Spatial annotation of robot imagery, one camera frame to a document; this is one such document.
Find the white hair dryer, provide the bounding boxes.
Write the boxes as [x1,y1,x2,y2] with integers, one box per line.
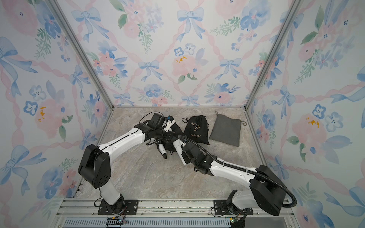
[173,139,187,165]
[156,141,167,159]

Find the plain black drawstring pouch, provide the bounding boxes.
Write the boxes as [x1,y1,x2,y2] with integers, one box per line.
[182,115,209,145]

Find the black pouch with gold logo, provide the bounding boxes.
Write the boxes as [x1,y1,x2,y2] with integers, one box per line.
[163,123,183,152]

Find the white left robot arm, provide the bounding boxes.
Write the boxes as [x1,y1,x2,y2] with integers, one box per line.
[78,112,179,208]

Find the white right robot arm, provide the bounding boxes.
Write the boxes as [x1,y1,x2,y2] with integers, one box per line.
[173,140,287,216]

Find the black corrugated cable conduit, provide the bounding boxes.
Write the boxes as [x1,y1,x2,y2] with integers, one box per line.
[177,135,298,208]

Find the grey fabric drawstring pouch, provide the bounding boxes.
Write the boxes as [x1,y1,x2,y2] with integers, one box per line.
[209,111,247,147]

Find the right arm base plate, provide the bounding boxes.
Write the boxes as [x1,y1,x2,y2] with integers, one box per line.
[211,199,253,217]

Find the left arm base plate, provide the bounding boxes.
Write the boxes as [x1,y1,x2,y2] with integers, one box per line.
[98,199,139,216]

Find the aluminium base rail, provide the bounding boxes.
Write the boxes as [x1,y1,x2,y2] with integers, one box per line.
[51,198,299,228]

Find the aluminium corner post left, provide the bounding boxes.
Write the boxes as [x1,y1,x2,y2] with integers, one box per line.
[45,0,114,110]

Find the aluminium corner post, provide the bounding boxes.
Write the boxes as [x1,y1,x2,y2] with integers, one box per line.
[45,0,114,110]
[244,0,302,112]

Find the aluminium corner post right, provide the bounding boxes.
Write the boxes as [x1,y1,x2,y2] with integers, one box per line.
[244,0,302,112]

